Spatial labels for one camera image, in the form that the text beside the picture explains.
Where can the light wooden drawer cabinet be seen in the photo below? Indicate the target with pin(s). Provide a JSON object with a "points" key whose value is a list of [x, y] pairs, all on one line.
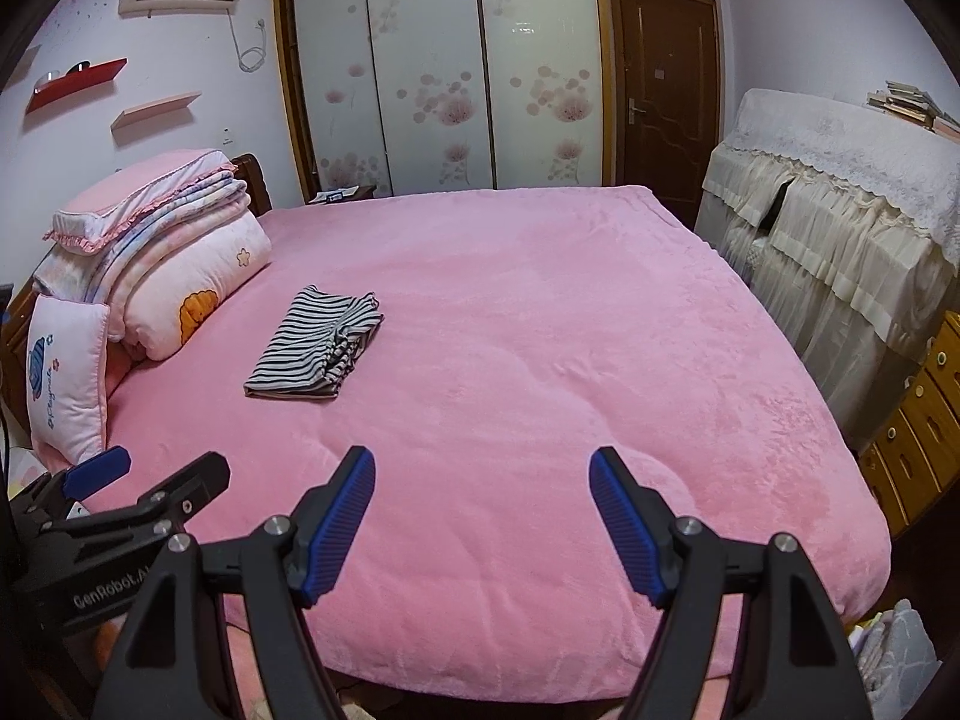
{"points": [[922, 427]]}

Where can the pink ruffled pillow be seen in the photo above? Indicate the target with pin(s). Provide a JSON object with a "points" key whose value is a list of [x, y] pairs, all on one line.
{"points": [[135, 187]]}

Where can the grey white striped garment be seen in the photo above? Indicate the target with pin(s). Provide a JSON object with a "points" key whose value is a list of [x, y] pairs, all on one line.
{"points": [[307, 345]]}

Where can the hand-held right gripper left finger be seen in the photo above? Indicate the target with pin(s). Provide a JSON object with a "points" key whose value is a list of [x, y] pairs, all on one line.
{"points": [[341, 517]]}

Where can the dark wooden nightstand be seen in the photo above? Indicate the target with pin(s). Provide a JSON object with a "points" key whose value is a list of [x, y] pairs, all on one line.
{"points": [[365, 193]]}

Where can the stack of books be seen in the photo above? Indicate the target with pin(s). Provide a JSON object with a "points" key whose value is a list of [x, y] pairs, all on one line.
{"points": [[911, 105]]}

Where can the white blue small packet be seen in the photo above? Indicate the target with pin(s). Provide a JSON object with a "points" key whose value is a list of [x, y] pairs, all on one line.
{"points": [[334, 196]]}

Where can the white plastic bag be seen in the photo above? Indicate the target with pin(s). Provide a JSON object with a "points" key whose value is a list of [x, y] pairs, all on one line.
{"points": [[900, 652]]}

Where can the cartoon print pillow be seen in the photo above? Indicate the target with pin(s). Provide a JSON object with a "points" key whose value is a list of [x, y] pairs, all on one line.
{"points": [[195, 277]]}

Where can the folded pink quilt stack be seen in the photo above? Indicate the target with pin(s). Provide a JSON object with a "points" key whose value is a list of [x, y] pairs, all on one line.
{"points": [[256, 184]]}

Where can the brown wooden door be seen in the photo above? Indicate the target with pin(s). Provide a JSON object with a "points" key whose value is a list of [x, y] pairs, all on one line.
{"points": [[667, 90]]}

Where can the floral sliding wardrobe doors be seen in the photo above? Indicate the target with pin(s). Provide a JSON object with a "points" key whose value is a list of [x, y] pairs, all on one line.
{"points": [[427, 52]]}

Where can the pink embroidered pillow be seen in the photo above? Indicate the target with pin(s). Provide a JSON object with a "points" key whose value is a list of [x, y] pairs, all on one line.
{"points": [[67, 382]]}

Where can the pink fleece blanket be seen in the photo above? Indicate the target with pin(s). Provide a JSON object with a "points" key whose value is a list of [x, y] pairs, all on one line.
{"points": [[525, 352]]}

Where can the red wall shelf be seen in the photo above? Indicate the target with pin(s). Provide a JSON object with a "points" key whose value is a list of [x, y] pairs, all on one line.
{"points": [[75, 82]]}

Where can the cream lace covered furniture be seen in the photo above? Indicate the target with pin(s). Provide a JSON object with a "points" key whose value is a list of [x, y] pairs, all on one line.
{"points": [[825, 240]]}

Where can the pastel folded blanket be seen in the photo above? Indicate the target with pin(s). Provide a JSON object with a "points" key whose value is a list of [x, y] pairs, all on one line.
{"points": [[172, 229]]}

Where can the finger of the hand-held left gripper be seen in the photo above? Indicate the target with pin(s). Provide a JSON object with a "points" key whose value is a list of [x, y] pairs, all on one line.
{"points": [[191, 484], [97, 469]]}

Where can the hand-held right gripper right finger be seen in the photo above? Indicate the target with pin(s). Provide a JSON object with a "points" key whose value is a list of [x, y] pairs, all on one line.
{"points": [[626, 525]]}

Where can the beige wall shelf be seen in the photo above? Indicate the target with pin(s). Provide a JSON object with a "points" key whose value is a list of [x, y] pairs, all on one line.
{"points": [[154, 109]]}

